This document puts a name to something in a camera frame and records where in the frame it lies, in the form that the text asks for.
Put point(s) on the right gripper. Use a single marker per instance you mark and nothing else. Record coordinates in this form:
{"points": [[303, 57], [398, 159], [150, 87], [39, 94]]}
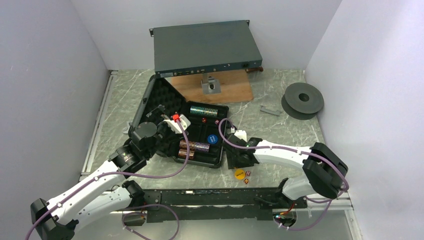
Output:
{"points": [[232, 163]]}

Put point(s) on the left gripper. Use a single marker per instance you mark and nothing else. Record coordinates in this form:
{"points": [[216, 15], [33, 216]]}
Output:
{"points": [[157, 113]]}

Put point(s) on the blue small blind button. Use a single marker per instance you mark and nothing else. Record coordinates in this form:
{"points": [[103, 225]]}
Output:
{"points": [[212, 139]]}

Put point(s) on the purple poker chip stack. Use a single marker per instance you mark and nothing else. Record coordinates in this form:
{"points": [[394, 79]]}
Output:
{"points": [[202, 147]]}

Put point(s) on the orange brown poker chip stack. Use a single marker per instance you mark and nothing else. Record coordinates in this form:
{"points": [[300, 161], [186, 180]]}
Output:
{"points": [[183, 144]]}

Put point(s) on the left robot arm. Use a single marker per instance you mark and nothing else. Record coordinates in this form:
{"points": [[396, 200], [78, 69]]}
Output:
{"points": [[108, 189]]}

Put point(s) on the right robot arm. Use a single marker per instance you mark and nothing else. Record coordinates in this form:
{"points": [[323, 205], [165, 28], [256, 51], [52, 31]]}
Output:
{"points": [[323, 172]]}

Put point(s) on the yellow big blind button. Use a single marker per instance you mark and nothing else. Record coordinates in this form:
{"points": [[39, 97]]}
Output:
{"points": [[239, 174]]}

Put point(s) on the small grey metal plate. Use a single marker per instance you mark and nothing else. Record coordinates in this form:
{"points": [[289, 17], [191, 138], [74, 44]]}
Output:
{"points": [[269, 111]]}

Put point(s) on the green poker chip stack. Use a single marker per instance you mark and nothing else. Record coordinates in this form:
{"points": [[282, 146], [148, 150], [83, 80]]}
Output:
{"points": [[197, 110]]}

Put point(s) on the wooden board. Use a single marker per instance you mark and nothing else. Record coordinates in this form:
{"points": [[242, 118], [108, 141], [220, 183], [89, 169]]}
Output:
{"points": [[235, 87]]}

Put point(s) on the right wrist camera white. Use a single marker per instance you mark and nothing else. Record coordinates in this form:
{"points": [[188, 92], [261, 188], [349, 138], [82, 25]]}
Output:
{"points": [[241, 134]]}

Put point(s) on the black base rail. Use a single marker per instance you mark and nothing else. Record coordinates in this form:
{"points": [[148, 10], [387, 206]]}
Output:
{"points": [[260, 203]]}

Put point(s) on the silver metal stand bracket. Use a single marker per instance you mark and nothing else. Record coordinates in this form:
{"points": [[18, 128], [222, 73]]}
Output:
{"points": [[210, 85]]}

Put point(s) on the black cable spool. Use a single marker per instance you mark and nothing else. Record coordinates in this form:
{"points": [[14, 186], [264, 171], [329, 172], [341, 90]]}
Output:
{"points": [[302, 101]]}

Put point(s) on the grey rack network switch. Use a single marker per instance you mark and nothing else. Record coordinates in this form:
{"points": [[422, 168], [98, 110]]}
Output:
{"points": [[190, 49]]}

